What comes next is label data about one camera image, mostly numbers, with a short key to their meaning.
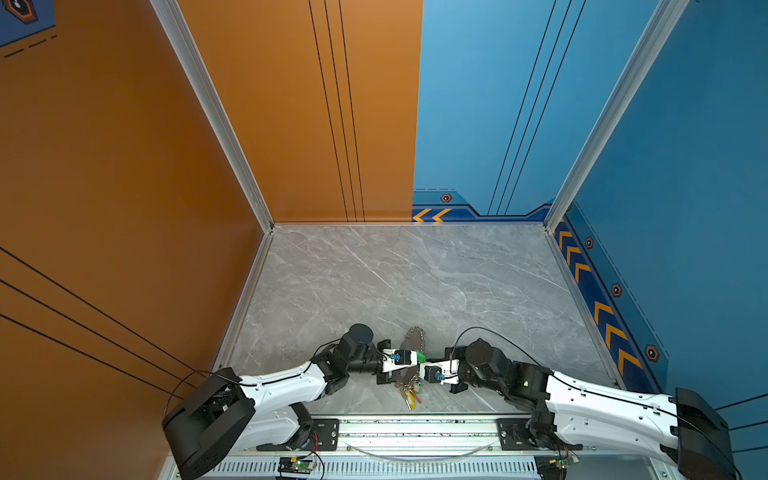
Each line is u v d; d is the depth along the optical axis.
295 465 0.71
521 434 0.73
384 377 0.69
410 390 0.77
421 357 0.76
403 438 0.75
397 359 0.64
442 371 0.62
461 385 0.67
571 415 0.52
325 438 0.73
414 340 0.87
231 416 0.42
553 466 0.71
